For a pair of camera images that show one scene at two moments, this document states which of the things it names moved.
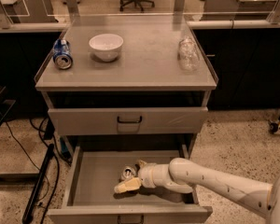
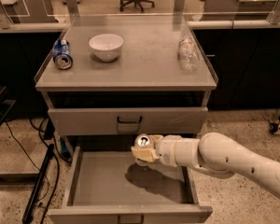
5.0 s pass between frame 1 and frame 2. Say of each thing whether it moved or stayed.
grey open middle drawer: stayed
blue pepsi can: stayed
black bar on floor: stayed
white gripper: moved
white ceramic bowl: stayed
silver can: moved
